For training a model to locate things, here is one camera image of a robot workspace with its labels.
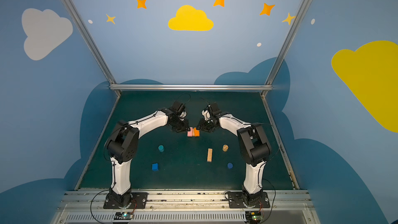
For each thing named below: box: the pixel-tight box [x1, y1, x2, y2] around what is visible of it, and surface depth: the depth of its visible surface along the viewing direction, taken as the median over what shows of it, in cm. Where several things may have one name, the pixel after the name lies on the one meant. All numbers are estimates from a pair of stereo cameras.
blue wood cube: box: [151, 162, 160, 172], surface depth 84 cm
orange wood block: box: [193, 127, 200, 137], surface depth 98 cm
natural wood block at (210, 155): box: [206, 148, 213, 163], surface depth 90 cm
